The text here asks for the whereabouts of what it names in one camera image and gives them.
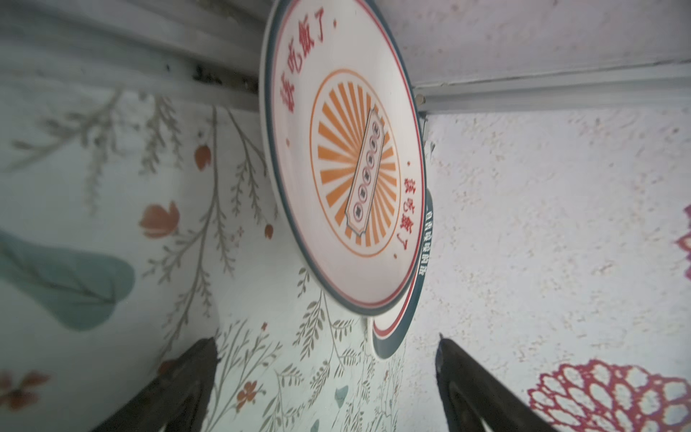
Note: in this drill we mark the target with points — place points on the green red rim plate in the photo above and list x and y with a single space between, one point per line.
387 332

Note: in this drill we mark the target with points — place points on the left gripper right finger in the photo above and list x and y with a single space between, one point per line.
474 400

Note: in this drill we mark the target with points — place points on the orange sunburst plate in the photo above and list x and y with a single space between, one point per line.
342 136

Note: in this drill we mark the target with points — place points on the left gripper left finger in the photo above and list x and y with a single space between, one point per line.
177 400

